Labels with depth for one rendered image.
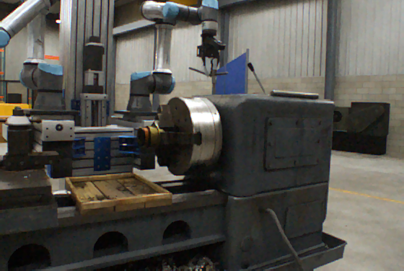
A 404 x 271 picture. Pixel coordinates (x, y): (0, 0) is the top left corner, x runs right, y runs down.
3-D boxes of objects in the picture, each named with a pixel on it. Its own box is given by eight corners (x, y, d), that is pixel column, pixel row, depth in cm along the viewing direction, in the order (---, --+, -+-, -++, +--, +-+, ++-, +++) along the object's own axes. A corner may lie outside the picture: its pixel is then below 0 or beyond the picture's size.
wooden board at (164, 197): (136, 181, 137) (136, 172, 137) (172, 204, 107) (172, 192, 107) (64, 187, 122) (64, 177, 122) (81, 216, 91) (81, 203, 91)
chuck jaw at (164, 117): (177, 132, 130) (171, 107, 135) (182, 126, 127) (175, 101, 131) (151, 132, 125) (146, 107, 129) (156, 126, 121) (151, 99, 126)
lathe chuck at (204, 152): (172, 157, 147) (182, 90, 139) (208, 187, 121) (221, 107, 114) (155, 158, 142) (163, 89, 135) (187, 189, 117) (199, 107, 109)
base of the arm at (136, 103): (122, 110, 185) (122, 94, 185) (144, 110, 194) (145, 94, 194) (133, 111, 173) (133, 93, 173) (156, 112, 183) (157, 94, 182)
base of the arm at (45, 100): (31, 109, 155) (31, 89, 154) (62, 109, 164) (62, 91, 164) (36, 109, 143) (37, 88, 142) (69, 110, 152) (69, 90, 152)
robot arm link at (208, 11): (211, 3, 152) (221, -1, 145) (211, 26, 153) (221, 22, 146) (198, 1, 148) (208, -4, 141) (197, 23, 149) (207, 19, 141)
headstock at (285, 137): (267, 165, 188) (270, 99, 185) (335, 181, 147) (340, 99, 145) (178, 173, 157) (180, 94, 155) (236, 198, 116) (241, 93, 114)
